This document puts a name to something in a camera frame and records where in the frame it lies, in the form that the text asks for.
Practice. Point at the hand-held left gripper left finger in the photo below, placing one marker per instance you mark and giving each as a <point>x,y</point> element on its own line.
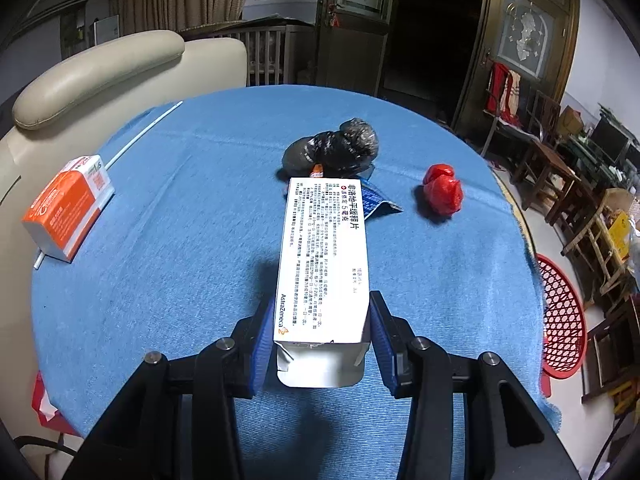
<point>261,360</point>

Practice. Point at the blue foil packet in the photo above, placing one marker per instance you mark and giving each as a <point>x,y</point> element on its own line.
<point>375,202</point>

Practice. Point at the small orange packet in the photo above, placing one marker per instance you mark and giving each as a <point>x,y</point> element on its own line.
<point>316,170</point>

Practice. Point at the red plastic bag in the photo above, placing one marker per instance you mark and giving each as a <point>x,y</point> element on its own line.
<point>442,192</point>

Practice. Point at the wooden door with glass panel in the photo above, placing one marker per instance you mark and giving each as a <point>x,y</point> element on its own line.
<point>350,55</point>
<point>530,25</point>

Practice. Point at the orange tissue pack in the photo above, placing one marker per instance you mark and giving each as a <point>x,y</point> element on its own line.
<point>60,210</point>

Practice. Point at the beige leather sofa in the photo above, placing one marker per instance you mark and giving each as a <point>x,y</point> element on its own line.
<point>100,70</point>

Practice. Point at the white board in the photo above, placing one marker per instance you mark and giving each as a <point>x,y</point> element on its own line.
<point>106,29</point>

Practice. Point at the dark wooden furniture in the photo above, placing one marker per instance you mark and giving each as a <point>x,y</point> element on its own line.
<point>615,330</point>

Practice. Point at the yellow box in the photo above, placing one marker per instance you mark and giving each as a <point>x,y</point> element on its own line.
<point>620,230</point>

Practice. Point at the dark wooden chair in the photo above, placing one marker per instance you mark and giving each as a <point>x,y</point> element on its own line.
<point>542,110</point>

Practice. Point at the blue tablecloth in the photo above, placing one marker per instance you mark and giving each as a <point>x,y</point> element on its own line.
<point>200,235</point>

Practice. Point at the black plastic bag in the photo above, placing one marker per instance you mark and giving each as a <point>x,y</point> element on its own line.
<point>340,145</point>

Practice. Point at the small cardboard box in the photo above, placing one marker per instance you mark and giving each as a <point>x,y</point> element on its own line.
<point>570,120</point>

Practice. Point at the metal frame chair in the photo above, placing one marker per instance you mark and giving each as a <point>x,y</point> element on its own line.
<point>517,132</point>

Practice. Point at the dark wooden stool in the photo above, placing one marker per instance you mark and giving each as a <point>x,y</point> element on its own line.
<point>550,157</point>

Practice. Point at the white medicine box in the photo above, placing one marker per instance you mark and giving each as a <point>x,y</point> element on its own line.
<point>320,270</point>

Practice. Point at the thin white plastic rod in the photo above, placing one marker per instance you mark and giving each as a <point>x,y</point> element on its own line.
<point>145,133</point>

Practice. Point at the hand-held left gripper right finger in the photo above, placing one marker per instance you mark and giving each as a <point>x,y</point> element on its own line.
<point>382,355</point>

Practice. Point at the black monitor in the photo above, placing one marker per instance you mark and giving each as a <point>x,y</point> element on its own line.
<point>612,135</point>

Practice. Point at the bamboo chair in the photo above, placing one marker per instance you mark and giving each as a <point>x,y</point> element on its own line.
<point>600,210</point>

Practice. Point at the small red and white object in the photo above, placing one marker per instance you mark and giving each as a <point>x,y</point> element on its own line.
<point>42,397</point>

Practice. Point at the wooden crib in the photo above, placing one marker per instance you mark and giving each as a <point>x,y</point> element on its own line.
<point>270,55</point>

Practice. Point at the red mesh basket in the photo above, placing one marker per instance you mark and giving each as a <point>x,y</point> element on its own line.
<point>560,371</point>

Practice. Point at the red striped cloth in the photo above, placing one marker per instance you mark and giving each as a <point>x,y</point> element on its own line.
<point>500,90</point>

